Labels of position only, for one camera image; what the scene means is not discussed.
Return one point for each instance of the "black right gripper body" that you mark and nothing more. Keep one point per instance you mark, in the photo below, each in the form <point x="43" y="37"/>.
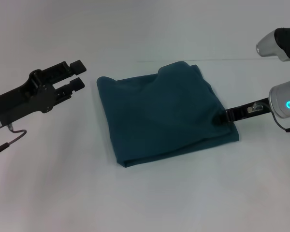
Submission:
<point x="249" y="111"/>

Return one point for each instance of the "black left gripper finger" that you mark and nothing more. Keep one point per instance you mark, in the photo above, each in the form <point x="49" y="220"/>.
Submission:
<point x="76" y="84"/>
<point x="78" y="66"/>

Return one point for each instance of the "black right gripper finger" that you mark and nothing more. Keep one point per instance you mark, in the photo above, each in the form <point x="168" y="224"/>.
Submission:
<point x="221" y="117"/>

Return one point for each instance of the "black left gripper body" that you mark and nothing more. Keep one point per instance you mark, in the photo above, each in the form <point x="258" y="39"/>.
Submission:
<point x="21" y="99"/>

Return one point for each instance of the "teal blue t-shirt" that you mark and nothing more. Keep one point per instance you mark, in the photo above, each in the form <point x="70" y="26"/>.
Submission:
<point x="164" y="116"/>

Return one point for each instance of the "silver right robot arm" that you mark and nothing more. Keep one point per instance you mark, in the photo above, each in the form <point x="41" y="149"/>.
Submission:
<point x="285" y="72"/>

